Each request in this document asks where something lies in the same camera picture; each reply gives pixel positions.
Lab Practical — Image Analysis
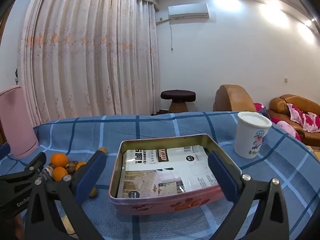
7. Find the white air conditioner pipe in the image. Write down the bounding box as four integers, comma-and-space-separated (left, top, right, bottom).
155, 16, 171, 26

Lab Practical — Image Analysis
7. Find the pink floral curtain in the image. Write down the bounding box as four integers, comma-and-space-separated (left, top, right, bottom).
18, 0, 161, 127

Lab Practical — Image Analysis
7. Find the air conditioner power cable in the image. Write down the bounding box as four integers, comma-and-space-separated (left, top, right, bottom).
169, 19, 175, 53

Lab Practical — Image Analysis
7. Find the pink cushion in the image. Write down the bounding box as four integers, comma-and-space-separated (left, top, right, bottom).
270, 116, 302, 142

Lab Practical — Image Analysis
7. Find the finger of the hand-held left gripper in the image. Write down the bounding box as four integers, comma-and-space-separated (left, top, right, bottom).
23, 152, 47, 179

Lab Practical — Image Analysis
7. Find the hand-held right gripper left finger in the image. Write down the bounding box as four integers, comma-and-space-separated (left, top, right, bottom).
25, 147, 108, 240

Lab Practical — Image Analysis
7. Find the blue cushion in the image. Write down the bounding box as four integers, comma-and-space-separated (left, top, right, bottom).
258, 106, 270, 121

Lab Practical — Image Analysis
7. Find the white air conditioner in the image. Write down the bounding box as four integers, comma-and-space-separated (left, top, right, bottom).
168, 3, 210, 20

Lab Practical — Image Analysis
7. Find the printed paper leaflet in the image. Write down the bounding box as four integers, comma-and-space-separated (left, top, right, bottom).
117, 145, 221, 199

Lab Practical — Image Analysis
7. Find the pink floral blanket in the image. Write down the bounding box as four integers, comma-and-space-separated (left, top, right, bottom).
286, 103, 320, 133

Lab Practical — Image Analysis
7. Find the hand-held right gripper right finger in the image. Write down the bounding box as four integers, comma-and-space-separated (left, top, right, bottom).
207, 151, 291, 240

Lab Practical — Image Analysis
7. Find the blue plaid tablecloth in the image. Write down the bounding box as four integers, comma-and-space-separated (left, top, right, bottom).
0, 111, 320, 240

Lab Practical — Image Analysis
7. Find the white lidded paper cup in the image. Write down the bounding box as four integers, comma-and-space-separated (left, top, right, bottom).
233, 111, 273, 159

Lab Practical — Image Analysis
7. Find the brown cushioned wicker stool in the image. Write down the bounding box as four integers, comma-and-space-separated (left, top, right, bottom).
160, 90, 197, 113

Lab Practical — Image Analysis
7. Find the pink tin box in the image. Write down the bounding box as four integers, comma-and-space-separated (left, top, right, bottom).
109, 133, 243, 216

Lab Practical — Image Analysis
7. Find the pink cylindrical bin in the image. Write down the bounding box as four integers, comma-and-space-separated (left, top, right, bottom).
0, 85, 39, 159

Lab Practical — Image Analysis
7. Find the brown leather sofa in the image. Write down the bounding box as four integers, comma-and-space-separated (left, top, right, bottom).
267, 94, 320, 147

